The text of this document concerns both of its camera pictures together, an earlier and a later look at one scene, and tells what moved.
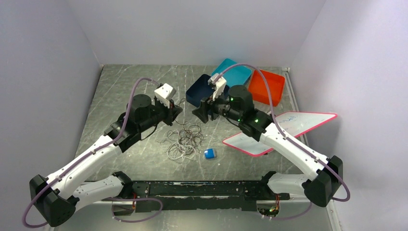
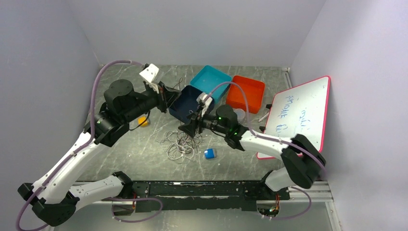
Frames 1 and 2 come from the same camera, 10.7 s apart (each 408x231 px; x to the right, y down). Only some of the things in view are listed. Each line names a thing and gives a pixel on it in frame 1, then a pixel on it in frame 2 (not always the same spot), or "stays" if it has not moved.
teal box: x=238 y=75 to x=208 y=79
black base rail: x=187 y=196 stays
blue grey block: x=210 y=154 stays
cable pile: x=182 y=145 stays
